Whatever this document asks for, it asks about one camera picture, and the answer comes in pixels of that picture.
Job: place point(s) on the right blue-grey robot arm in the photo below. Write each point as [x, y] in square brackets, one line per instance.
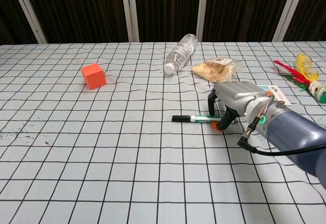
[293, 132]

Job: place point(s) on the white green marker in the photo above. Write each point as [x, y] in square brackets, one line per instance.
[201, 118]

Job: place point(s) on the photo postcard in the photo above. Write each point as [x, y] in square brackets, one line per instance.
[280, 94]

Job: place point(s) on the orange cube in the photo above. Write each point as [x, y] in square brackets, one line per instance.
[94, 77]

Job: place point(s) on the clear plastic water bottle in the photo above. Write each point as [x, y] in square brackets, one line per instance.
[180, 53]

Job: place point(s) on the black marker cap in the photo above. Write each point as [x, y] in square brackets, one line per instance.
[181, 118]

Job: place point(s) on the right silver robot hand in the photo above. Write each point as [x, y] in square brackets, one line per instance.
[239, 93]

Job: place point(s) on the white checkered tablecloth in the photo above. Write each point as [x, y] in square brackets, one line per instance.
[102, 157]

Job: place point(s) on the clear snack bag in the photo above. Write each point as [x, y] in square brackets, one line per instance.
[214, 70]

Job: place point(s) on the black curtain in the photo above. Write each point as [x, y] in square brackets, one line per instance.
[76, 5]

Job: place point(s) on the white frame post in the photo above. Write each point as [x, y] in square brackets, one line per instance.
[28, 10]
[130, 10]
[287, 10]
[205, 10]

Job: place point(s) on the colourful feather shuttlecock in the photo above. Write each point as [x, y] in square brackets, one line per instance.
[304, 73]

